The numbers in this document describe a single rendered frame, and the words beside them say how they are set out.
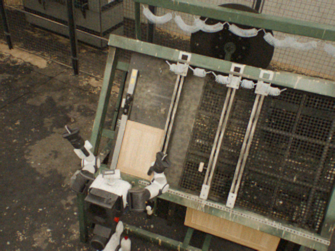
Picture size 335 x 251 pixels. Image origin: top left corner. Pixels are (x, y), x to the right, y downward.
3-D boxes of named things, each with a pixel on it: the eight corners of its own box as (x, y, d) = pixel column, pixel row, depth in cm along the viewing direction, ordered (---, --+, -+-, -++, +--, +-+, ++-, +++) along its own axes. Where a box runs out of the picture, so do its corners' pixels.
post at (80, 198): (79, 241, 392) (76, 191, 346) (82, 237, 396) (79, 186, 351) (85, 243, 391) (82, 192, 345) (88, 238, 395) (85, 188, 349)
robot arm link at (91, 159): (93, 148, 288) (99, 156, 306) (80, 149, 288) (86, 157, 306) (92, 161, 284) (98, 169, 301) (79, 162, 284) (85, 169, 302)
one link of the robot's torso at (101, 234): (105, 253, 279) (105, 238, 268) (89, 248, 282) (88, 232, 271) (121, 224, 301) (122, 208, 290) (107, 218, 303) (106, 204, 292)
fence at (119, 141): (111, 168, 354) (110, 169, 351) (133, 69, 341) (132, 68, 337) (116, 169, 353) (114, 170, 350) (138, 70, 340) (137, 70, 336)
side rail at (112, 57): (90, 159, 365) (85, 161, 354) (114, 47, 349) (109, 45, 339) (96, 161, 364) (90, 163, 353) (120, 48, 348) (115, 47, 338)
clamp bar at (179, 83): (151, 180, 346) (143, 186, 323) (182, 52, 329) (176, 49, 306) (162, 183, 344) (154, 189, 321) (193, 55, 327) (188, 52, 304)
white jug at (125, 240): (119, 252, 386) (119, 239, 374) (123, 244, 393) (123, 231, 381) (127, 255, 384) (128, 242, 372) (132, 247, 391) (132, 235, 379)
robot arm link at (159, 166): (163, 170, 245) (159, 177, 255) (175, 162, 250) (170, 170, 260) (152, 155, 248) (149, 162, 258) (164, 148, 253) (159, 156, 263)
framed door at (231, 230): (184, 223, 390) (183, 224, 389) (191, 185, 357) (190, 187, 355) (273, 253, 372) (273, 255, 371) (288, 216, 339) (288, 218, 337)
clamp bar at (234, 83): (198, 194, 337) (194, 202, 314) (233, 64, 320) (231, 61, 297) (209, 197, 335) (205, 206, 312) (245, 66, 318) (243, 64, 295)
